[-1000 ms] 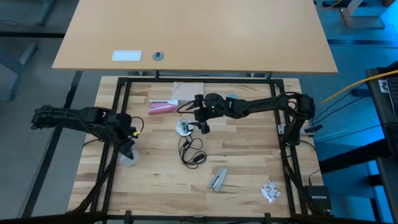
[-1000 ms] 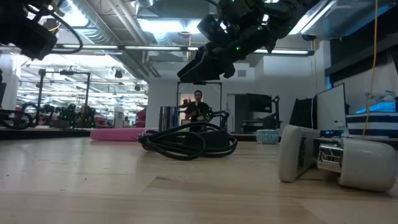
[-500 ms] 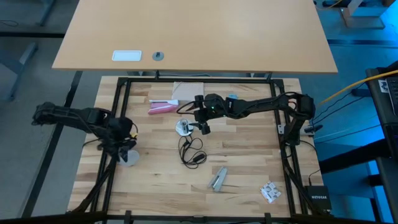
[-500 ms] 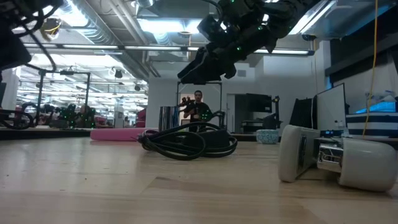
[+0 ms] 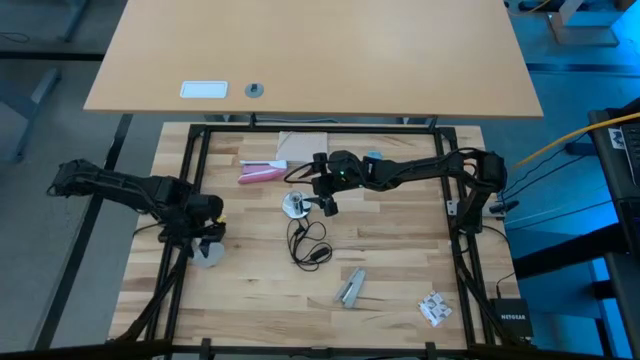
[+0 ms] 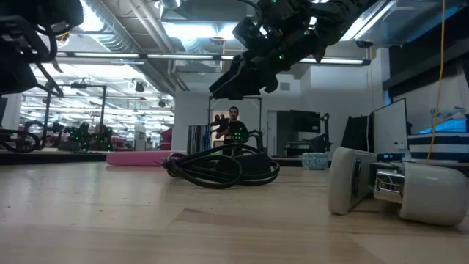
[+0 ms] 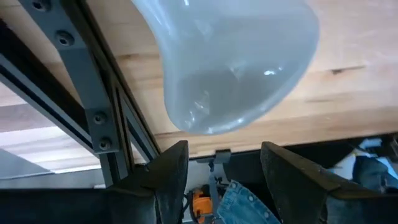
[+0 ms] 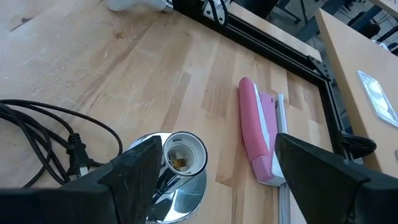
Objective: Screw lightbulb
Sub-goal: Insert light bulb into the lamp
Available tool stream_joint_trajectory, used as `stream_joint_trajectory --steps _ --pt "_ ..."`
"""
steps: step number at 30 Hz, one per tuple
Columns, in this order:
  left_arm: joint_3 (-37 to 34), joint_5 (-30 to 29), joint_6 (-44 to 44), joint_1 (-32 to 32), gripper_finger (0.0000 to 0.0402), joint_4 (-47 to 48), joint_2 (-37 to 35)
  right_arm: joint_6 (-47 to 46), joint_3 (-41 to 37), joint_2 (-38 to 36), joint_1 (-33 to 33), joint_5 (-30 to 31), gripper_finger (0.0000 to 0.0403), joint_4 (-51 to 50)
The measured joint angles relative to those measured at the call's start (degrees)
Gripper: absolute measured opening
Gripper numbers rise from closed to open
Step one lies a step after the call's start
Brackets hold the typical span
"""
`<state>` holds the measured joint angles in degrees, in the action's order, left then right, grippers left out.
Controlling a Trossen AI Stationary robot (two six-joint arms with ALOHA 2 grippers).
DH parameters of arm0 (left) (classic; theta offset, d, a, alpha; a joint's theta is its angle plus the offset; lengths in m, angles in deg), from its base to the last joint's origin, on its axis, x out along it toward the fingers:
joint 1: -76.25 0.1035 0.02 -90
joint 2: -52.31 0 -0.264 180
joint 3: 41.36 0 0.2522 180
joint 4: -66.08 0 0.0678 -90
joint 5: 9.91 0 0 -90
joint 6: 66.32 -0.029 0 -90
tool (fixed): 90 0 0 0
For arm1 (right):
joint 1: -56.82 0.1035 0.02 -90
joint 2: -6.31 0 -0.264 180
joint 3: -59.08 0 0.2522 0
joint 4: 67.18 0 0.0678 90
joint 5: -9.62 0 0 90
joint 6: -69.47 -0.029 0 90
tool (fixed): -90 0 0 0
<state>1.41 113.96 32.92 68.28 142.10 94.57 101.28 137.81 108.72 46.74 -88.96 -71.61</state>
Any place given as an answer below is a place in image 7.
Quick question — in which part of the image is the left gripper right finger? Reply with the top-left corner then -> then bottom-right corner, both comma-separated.
260,141 -> 398,224

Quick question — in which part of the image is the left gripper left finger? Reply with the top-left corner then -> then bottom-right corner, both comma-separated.
0,139 -> 190,224

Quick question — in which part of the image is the white lightbulb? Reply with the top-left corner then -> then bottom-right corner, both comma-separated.
130,0 -> 320,135

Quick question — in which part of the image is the orange black tool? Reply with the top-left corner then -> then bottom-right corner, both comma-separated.
190,188 -> 214,224

